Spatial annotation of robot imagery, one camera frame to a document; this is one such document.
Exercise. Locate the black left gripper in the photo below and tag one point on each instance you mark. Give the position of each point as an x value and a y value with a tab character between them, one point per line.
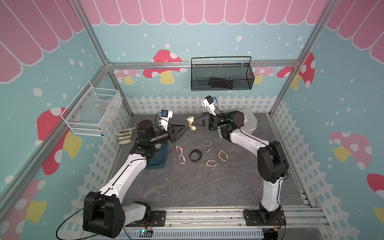
173	134

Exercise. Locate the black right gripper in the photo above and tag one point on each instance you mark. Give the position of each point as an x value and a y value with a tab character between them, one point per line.
213	123

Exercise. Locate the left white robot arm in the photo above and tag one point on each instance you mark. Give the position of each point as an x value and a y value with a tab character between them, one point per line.
103	211

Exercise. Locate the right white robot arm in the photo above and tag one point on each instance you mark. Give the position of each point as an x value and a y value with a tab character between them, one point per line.
272	161

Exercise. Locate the black watch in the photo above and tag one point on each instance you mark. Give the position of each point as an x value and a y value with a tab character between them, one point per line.
195	155

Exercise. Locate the translucent white storage box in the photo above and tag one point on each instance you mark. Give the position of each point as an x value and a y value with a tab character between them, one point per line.
250	122

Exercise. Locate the teal plastic tray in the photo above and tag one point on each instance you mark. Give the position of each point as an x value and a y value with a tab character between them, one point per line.
159	159

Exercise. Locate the black item in basket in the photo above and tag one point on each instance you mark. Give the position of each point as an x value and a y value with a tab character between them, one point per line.
221	83

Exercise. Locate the beige work glove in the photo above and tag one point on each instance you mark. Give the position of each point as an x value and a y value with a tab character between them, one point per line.
127	136

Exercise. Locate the green circuit board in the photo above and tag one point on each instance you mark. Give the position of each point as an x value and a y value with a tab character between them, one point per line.
146	234

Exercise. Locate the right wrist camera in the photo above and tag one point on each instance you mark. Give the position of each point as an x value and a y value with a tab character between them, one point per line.
209	103

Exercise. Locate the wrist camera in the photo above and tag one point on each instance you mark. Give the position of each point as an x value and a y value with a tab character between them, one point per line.
165	116
209	103

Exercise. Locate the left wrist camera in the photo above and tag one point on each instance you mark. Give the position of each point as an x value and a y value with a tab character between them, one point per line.
165	116

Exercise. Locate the black wire wall basket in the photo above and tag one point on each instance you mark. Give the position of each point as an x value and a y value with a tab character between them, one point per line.
236	68

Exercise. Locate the white wire wall basket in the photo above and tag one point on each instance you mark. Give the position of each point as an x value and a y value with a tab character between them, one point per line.
93	111

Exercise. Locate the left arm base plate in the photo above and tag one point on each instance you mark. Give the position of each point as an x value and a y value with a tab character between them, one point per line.
154	219

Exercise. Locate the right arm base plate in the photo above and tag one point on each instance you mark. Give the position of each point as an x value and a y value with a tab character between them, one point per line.
264	218

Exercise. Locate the grey cable duct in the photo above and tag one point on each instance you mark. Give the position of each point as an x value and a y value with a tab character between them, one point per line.
195	234

